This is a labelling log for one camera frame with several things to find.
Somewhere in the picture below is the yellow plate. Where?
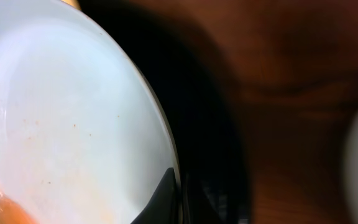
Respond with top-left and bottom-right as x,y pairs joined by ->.
61,0 -> 81,10

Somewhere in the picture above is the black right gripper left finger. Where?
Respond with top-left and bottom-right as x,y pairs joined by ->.
131,167 -> 178,224

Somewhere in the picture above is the light blue plate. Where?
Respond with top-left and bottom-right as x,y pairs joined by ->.
0,1 -> 180,223

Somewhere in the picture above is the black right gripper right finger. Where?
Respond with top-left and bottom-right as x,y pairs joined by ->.
182,174 -> 227,224

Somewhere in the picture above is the round black tray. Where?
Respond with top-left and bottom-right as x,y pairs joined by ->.
80,1 -> 252,223

